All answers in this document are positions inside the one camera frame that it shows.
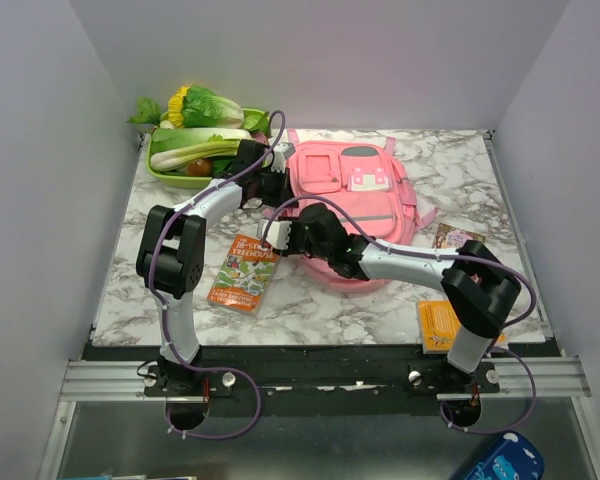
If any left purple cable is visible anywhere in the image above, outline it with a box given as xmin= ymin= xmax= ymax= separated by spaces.
xmin=147 ymin=110 xmax=289 ymax=441

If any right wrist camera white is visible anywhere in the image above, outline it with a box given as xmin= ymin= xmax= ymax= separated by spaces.
xmin=256 ymin=219 xmax=292 ymax=251

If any purple toy vegetable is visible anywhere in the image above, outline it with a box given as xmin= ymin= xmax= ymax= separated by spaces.
xmin=251 ymin=131 xmax=268 ymax=143

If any orange treehouse book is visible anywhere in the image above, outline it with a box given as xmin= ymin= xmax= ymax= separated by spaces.
xmin=207 ymin=235 xmax=280 ymax=315

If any brown toy mushroom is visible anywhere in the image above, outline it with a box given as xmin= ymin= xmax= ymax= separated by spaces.
xmin=184 ymin=158 xmax=213 ymax=177

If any green plastic tray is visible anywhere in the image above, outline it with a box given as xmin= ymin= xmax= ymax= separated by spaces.
xmin=146 ymin=109 xmax=270 ymax=189

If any illustrated picture book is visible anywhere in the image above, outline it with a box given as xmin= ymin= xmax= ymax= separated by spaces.
xmin=432 ymin=223 xmax=486 ymax=249

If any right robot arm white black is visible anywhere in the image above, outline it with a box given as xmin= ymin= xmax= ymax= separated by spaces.
xmin=284 ymin=203 xmax=521 ymax=392

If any yellow artificial flower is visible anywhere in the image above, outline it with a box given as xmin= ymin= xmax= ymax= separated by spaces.
xmin=167 ymin=86 xmax=189 ymax=128

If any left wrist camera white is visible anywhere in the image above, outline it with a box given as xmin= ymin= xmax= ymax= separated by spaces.
xmin=269 ymin=142 xmax=295 ymax=173

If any orange yellow booklet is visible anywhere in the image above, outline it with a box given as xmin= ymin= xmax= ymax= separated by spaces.
xmin=417 ymin=298 xmax=509 ymax=355

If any pink student backpack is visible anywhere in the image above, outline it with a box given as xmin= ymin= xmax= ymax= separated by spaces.
xmin=267 ymin=129 xmax=438 ymax=293

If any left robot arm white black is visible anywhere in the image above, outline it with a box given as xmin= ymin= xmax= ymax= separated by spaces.
xmin=136 ymin=140 xmax=290 ymax=395

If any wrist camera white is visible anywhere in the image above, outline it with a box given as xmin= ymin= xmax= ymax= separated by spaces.
xmin=269 ymin=142 xmax=295 ymax=173
xmin=256 ymin=219 xmax=292 ymax=251

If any upper toy cabbage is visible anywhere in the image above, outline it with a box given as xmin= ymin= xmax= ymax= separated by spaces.
xmin=181 ymin=85 xmax=244 ymax=128

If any blue pencil case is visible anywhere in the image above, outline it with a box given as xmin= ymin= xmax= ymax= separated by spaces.
xmin=451 ymin=431 xmax=545 ymax=480

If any green artificial leaf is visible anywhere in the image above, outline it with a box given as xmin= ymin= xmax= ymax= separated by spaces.
xmin=127 ymin=96 xmax=162 ymax=126

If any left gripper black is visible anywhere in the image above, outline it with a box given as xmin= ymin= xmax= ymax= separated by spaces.
xmin=253 ymin=166 xmax=299 ymax=209

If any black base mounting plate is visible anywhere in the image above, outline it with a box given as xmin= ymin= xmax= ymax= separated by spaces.
xmin=81 ymin=344 xmax=564 ymax=424

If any aluminium rail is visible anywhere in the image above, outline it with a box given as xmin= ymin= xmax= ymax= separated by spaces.
xmin=60 ymin=357 xmax=592 ymax=403

